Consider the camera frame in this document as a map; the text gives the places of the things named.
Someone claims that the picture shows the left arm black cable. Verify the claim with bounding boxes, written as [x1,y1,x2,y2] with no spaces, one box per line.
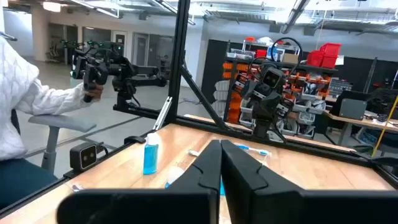
[269,36,304,82]

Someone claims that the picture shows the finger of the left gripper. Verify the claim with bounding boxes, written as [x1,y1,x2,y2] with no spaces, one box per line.
[266,99,282,122]
[251,95,269,121]

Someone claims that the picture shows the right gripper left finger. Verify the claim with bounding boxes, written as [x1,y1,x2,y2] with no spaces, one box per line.
[139,139,222,224]

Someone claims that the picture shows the black stereo camera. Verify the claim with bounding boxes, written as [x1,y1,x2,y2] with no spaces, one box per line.
[69,141,100,174]

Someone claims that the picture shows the silver strut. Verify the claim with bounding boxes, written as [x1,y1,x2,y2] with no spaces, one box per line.
[153,95,174,131]

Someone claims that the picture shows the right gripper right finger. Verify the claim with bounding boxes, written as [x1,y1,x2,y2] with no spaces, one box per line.
[221,139,303,224]

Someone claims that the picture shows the parts shelf rack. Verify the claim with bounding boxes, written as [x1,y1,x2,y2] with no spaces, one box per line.
[222,39,340,140]

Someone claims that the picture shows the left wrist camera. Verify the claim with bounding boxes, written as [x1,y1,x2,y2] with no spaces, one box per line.
[262,67,284,90]

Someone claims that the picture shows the cardboard box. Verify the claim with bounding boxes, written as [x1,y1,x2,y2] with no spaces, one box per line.
[282,52,300,65]

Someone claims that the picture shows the yellow rod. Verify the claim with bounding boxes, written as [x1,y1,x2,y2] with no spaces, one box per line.
[371,95,398,158]

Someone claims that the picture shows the person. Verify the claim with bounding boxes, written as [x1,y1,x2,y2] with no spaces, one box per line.
[0,35,105,210]

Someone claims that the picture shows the black aluminium frame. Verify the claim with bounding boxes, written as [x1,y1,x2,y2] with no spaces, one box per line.
[0,0,398,218]

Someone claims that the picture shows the grey office chair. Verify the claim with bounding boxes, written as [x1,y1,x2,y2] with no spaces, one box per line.
[11,108,98,175]

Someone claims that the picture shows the wooden desk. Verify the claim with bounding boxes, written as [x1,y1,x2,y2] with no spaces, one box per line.
[322,108,398,147]

